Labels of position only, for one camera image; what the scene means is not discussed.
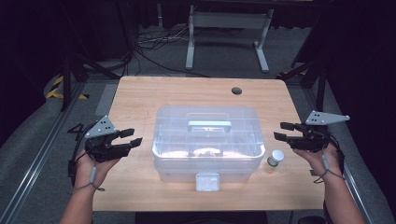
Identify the person's right hand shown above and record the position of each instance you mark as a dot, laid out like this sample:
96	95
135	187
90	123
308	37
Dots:
319	160

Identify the clear plastic storage box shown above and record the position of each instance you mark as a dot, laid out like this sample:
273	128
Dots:
174	130

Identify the yellow and black floor tape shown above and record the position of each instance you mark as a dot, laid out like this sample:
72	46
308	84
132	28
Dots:
53	93

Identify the black metal stand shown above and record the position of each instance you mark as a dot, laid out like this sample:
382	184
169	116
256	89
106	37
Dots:
320	87
66	84

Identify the person's left hand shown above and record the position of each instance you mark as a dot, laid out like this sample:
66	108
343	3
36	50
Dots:
87	169

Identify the small white-capped bottle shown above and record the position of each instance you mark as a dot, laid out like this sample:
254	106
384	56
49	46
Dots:
276	155

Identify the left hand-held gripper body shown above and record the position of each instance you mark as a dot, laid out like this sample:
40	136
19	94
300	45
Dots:
101	146

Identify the aluminium floor rail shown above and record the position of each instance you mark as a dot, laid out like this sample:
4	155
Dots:
355	189
31	174

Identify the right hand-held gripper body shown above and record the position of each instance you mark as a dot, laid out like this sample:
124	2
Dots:
311	140

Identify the white metal table frame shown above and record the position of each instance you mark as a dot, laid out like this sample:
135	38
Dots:
230	20

